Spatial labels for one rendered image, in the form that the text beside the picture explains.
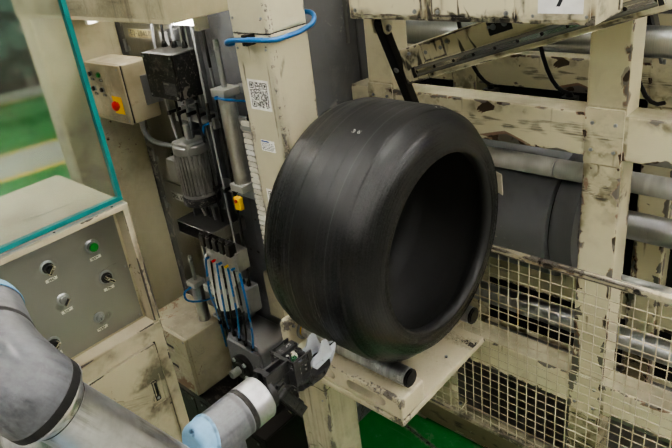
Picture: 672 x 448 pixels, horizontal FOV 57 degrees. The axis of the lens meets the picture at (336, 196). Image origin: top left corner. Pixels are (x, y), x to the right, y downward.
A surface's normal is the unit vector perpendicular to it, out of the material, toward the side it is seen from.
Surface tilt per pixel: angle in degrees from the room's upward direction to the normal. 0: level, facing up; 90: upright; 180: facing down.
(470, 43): 90
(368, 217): 64
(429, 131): 43
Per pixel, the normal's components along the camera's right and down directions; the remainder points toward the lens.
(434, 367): -0.11, -0.90
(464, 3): -0.66, 0.39
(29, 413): 0.35, 0.11
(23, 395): 0.37, -0.14
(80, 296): 0.74, 0.21
